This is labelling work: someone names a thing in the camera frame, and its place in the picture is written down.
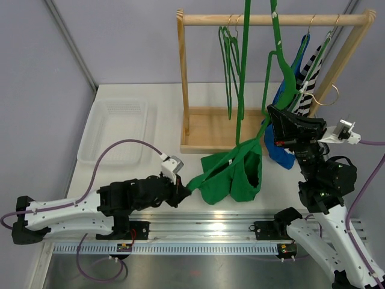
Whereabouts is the green velvet hanger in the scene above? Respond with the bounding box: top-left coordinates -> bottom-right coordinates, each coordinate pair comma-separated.
234,0 -> 339,151

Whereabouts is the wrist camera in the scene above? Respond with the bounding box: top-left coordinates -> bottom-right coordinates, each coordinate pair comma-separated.
160,154 -> 184,184
318,119 -> 361,145

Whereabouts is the white slotted cable duct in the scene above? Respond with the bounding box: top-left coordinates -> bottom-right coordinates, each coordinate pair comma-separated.
53,243 -> 278,255

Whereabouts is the black white striped top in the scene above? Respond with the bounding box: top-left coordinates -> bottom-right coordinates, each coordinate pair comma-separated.
289,45 -> 324,116

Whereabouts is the green tank top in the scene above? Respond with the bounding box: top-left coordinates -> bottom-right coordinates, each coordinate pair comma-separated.
187,138 -> 263,205

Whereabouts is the green hanger under striped top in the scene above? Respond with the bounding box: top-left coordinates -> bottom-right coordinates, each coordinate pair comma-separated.
293,14 -> 331,107

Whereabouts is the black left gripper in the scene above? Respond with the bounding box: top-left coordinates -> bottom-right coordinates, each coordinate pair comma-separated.
134,171 -> 191,211

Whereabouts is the green hanger under blue top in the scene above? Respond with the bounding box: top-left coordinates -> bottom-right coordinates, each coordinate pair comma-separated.
291,14 -> 315,79

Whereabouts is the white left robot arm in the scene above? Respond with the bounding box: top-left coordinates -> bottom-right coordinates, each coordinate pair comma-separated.
11,175 -> 192,245

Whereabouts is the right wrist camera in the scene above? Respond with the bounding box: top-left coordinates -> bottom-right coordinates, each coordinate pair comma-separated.
318,119 -> 361,145

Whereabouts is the green hanger on rack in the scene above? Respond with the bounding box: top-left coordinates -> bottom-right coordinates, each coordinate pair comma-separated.
227,15 -> 244,120
218,26 -> 232,120

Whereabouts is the aluminium mounting rail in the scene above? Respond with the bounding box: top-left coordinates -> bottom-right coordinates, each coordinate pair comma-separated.
44,215 -> 288,241

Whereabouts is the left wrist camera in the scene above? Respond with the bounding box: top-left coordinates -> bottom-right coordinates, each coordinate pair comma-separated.
160,154 -> 184,184

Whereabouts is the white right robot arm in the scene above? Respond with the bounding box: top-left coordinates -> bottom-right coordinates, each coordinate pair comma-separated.
267,105 -> 384,288

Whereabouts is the wooden clothes rack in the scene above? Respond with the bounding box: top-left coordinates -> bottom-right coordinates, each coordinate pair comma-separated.
176,8 -> 377,155

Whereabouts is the white plastic basket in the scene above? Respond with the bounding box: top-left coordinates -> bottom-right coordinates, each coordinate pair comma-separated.
77,98 -> 148,165

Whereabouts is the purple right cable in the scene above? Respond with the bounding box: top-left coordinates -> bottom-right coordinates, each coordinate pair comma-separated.
305,138 -> 385,289

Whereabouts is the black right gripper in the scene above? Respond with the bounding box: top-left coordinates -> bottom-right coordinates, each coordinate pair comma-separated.
268,103 -> 327,182

